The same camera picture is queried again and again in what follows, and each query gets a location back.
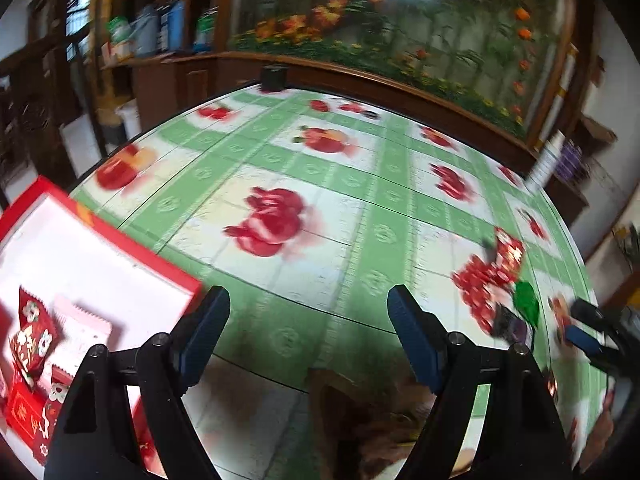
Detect green fruit-print tablecloth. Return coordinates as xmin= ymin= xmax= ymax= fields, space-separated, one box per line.
xmin=67 ymin=85 xmax=616 ymax=480

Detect red flower-print snack packet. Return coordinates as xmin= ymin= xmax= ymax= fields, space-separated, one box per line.
xmin=10 ymin=285 xmax=63 ymax=391

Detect white bottle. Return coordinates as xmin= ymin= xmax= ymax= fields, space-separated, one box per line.
xmin=525 ymin=130 xmax=566 ymax=193

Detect small black box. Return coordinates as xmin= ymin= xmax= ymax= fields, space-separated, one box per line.
xmin=260 ymin=64 xmax=290 ymax=93

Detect bottles on cabinet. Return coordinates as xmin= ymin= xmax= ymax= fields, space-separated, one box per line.
xmin=132 ymin=5 xmax=163 ymax=58

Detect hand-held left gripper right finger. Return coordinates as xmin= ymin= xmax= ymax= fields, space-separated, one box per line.
xmin=387 ymin=284 xmax=573 ymax=480

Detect blue jug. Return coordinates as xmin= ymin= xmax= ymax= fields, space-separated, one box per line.
xmin=165 ymin=0 xmax=188 ymax=53

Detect wooden side shelf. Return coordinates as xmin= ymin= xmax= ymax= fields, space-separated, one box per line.
xmin=545 ymin=110 xmax=618 ymax=221

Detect green and white bag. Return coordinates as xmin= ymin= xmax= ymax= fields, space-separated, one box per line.
xmin=107 ymin=15 xmax=133 ymax=61

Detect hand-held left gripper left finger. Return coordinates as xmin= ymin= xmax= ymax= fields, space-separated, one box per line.
xmin=44 ymin=285 xmax=232 ymax=480

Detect purple bottles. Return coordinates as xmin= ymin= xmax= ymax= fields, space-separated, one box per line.
xmin=555 ymin=140 xmax=583 ymax=183

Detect dark brown snack packet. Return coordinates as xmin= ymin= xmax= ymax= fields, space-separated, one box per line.
xmin=575 ymin=385 xmax=618 ymax=471

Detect pink snack packet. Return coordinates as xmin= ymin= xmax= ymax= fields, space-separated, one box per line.
xmin=52 ymin=294 xmax=113 ymax=376

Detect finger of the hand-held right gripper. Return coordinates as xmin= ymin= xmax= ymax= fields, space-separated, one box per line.
xmin=565 ymin=325 xmax=617 ymax=367
xmin=570 ymin=299 xmax=626 ymax=333

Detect large flower painting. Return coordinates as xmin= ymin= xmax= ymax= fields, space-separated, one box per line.
xmin=227 ymin=0 xmax=576 ymax=141

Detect green bottle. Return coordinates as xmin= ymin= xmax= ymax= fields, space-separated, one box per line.
xmin=194 ymin=7 xmax=218 ymax=53

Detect wooden cabinet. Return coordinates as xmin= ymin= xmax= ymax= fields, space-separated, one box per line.
xmin=100 ymin=50 xmax=261 ymax=133

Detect green snack packet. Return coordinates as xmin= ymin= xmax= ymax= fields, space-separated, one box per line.
xmin=512 ymin=281 xmax=541 ymax=326

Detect shiny red snack bag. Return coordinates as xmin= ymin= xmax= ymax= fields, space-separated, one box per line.
xmin=492 ymin=227 xmax=526 ymax=281

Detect large red white-print packet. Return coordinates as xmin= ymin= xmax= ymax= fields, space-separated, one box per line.
xmin=30 ymin=365 xmax=76 ymax=466

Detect dark purple snack packet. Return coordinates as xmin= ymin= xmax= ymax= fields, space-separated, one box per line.
xmin=492 ymin=307 xmax=531 ymax=346

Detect white plastic bucket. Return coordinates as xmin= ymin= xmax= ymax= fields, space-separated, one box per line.
xmin=115 ymin=100 xmax=143 ymax=146

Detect red gift box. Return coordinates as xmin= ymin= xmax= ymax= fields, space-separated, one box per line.
xmin=0 ymin=176 xmax=203 ymax=480

